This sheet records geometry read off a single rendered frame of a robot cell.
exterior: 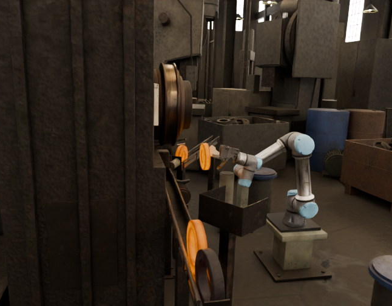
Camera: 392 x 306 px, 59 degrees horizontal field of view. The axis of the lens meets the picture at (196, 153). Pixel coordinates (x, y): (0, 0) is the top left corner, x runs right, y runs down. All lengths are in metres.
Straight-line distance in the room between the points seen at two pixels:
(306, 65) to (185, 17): 1.90
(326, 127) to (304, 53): 1.10
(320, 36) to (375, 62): 1.34
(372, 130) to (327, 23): 1.69
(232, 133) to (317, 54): 2.03
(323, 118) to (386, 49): 2.01
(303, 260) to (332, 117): 2.98
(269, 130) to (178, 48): 1.57
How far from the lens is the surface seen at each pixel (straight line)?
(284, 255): 2.50
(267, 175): 3.25
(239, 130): 4.26
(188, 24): 4.70
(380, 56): 6.65
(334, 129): 5.22
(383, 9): 13.50
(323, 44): 5.68
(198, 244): 1.17
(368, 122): 5.48
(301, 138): 2.15
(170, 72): 1.88
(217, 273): 1.03
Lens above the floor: 1.27
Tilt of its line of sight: 12 degrees down
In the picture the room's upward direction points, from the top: 2 degrees clockwise
